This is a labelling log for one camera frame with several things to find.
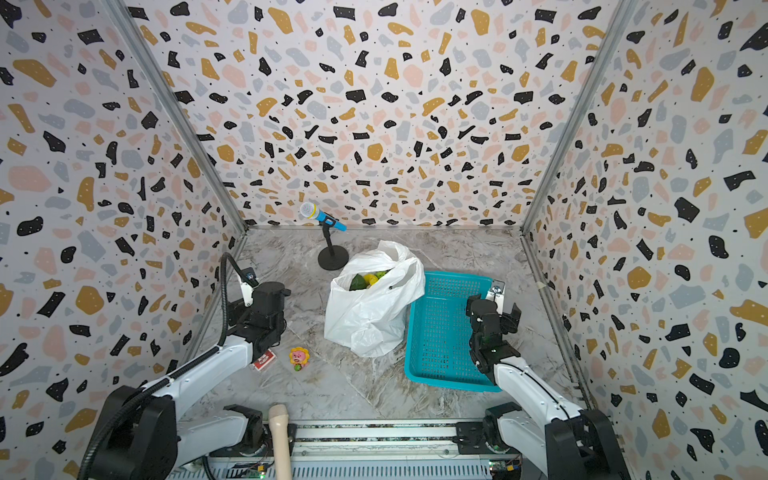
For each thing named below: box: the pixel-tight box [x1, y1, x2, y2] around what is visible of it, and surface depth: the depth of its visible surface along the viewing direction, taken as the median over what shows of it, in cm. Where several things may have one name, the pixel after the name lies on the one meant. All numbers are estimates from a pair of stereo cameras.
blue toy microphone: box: [300, 202, 348, 232], surface depth 94 cm
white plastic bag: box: [324, 240, 426, 358], surface depth 82 cm
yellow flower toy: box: [289, 347, 310, 372], surface depth 85 cm
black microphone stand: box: [317, 218, 349, 271], surface depth 112 cm
